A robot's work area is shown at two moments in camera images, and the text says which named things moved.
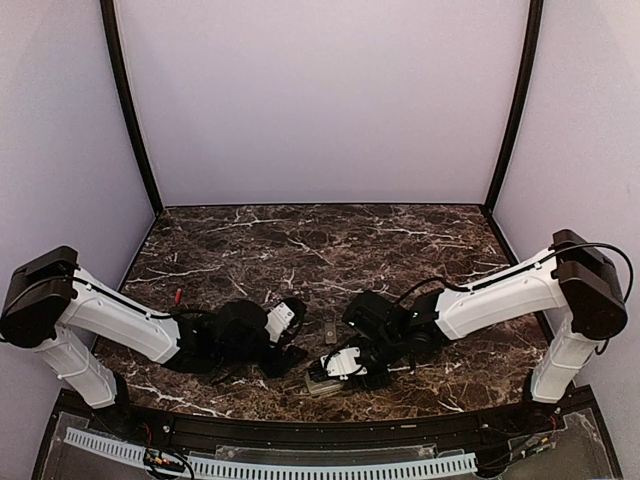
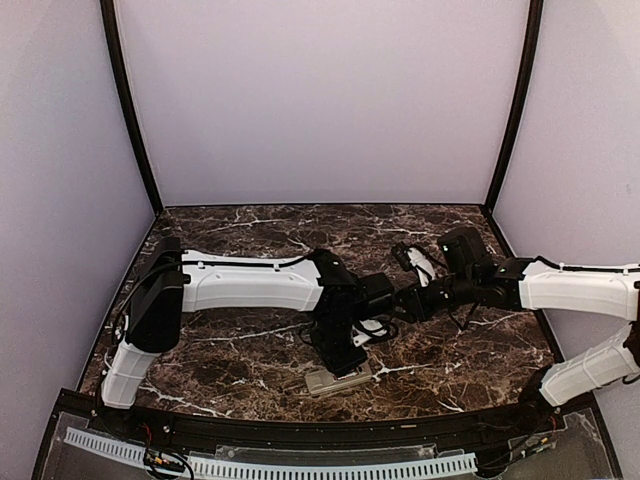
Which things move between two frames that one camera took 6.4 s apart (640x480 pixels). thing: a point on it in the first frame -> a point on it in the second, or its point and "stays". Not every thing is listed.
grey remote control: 318,388 stays
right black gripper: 383,380 -> 417,306
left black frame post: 109,16 stays
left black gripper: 283,361 -> 336,365
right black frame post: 536,12 stays
